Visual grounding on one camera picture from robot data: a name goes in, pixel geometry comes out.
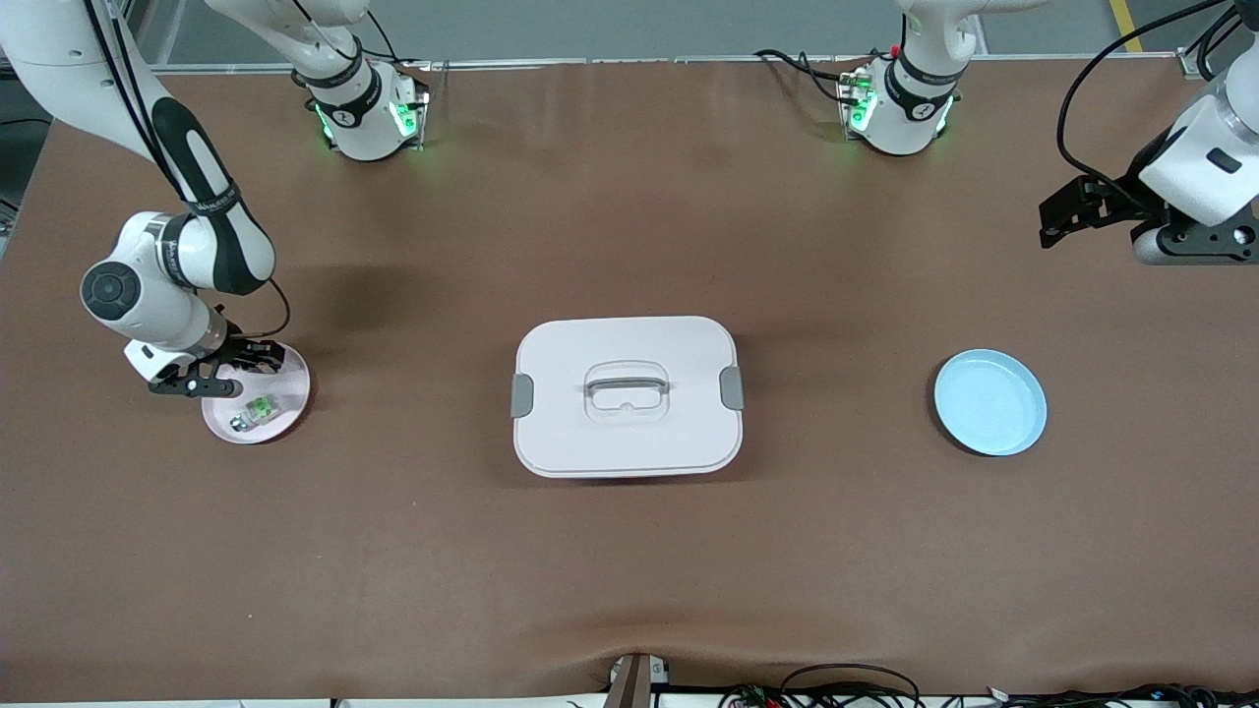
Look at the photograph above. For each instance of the aluminium frame profile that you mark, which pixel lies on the aluminium frame profile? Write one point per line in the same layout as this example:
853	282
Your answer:
1195	61

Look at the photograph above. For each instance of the light blue round plate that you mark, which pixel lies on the light blue round plate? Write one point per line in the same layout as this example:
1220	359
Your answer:
991	403

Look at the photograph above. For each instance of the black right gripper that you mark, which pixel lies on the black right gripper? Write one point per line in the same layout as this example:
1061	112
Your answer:
237	351

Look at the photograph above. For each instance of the pink round plate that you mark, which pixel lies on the pink round plate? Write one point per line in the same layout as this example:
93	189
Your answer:
280	418

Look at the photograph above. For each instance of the aluminium table edge rail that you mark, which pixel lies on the aluminium table edge rail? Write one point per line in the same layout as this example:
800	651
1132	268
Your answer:
511	63

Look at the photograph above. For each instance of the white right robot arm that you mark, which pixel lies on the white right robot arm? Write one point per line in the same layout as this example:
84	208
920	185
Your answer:
207	246

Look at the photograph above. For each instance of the metal table edge bracket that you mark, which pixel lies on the metal table edge bracket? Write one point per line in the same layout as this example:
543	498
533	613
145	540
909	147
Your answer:
629	683

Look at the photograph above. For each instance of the brown table mat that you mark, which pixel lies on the brown table mat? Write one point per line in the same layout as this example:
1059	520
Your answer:
629	570

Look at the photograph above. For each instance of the white lidded storage box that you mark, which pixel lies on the white lidded storage box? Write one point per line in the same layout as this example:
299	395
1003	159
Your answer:
629	442

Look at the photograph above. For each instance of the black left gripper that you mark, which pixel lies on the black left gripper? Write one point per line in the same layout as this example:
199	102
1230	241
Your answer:
1109	201

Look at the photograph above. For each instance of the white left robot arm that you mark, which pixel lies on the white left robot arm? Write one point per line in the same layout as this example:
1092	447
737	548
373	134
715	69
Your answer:
910	98

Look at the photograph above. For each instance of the green clear switch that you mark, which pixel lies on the green clear switch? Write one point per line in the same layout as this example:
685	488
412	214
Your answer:
261	405

